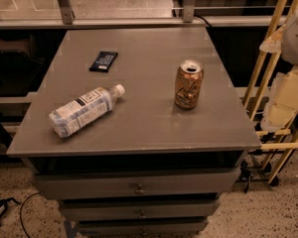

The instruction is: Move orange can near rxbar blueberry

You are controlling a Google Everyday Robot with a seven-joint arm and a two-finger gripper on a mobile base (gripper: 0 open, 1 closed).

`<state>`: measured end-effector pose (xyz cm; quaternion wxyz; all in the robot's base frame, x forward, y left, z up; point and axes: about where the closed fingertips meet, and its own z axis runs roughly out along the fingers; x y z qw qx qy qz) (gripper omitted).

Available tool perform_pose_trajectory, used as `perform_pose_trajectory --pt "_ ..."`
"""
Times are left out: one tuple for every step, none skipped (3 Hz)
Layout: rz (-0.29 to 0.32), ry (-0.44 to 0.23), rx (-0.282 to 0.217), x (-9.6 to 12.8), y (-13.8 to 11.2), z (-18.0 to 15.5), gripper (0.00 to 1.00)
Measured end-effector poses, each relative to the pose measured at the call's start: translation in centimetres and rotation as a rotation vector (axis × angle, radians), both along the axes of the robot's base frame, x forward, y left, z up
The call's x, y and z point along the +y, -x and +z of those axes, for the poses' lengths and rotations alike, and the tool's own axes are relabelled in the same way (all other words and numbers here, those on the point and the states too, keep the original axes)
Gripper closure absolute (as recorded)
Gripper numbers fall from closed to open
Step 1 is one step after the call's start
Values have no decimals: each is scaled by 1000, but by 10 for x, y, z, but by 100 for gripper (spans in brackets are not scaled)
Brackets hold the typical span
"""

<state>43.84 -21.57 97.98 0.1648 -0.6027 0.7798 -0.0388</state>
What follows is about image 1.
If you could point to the orange soda can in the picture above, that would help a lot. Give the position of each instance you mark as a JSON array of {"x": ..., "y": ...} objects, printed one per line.
[{"x": 188, "y": 83}]

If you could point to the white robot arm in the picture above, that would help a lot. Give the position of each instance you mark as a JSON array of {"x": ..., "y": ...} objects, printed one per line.
[{"x": 283, "y": 94}]

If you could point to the dark blue rxbar wrapper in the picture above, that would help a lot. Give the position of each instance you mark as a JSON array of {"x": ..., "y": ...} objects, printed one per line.
[{"x": 103, "y": 61}]

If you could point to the grey drawer cabinet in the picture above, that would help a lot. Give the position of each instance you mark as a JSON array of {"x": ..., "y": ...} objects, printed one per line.
[{"x": 146, "y": 130}]

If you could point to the top grey drawer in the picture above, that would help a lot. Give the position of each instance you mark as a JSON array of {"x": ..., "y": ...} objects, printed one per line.
[{"x": 170, "y": 182}]

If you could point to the grey drawer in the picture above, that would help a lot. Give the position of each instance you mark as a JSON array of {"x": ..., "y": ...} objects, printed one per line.
[
  {"x": 170, "y": 182},
  {"x": 134, "y": 210},
  {"x": 143, "y": 227}
]

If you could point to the clear plastic water bottle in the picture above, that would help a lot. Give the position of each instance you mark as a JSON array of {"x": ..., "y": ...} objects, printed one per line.
[{"x": 78, "y": 113}]

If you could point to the middle grey drawer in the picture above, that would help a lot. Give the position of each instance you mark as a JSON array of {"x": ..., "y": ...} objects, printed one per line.
[{"x": 134, "y": 210}]

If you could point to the bottom grey drawer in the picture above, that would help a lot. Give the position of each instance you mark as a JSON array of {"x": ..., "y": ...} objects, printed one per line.
[{"x": 143, "y": 227}]

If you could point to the wooden ladder rack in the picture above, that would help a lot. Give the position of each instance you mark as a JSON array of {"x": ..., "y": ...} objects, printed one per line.
[{"x": 277, "y": 147}]

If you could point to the metal window frame rail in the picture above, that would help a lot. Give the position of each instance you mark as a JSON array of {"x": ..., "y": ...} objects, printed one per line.
[{"x": 91, "y": 14}]

